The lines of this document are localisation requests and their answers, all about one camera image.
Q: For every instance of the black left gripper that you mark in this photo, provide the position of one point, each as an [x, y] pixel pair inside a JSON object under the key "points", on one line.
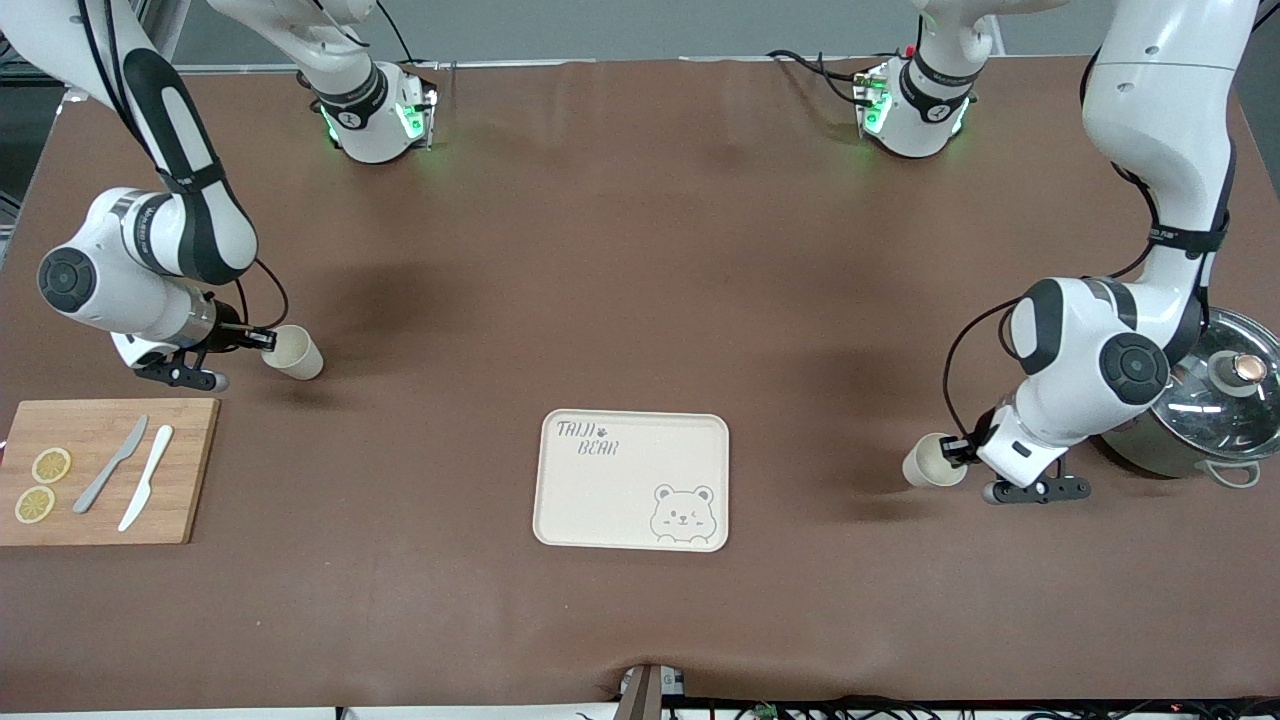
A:
{"points": [[972, 441]]}

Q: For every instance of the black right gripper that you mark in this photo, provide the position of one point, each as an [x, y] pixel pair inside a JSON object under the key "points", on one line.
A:
{"points": [[233, 336]]}

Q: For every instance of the white paper cup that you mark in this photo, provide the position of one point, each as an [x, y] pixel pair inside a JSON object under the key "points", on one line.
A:
{"points": [[925, 465], [298, 355]]}

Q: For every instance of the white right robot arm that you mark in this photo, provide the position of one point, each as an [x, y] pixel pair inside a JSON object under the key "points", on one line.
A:
{"points": [[110, 290]]}

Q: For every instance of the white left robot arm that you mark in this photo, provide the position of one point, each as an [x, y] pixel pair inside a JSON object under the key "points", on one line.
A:
{"points": [[1160, 120]]}

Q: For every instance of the cream bear print tray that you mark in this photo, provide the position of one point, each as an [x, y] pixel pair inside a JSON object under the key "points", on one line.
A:
{"points": [[620, 490]]}

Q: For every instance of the bamboo cutting board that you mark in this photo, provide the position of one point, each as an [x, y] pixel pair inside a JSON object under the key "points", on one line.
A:
{"points": [[185, 470]]}

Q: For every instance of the white plastic knife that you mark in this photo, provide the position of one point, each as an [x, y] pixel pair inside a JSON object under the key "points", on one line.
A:
{"points": [[146, 478]]}

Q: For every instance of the grey plastic knife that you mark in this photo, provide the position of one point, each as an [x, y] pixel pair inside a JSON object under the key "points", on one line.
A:
{"points": [[112, 462]]}

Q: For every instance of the grey electric cooking pot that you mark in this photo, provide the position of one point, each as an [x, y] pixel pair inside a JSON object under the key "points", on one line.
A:
{"points": [[1150, 455]]}

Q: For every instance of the lemon slice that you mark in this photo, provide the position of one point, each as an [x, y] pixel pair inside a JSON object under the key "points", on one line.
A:
{"points": [[51, 465], [35, 504]]}

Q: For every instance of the glass pot lid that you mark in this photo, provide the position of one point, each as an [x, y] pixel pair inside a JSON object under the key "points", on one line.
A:
{"points": [[1230, 420]]}

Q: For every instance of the brown table cover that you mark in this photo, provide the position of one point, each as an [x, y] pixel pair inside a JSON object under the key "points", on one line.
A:
{"points": [[640, 250]]}

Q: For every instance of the metal camera stand bracket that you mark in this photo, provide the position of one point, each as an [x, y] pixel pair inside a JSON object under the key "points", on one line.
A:
{"points": [[645, 692]]}

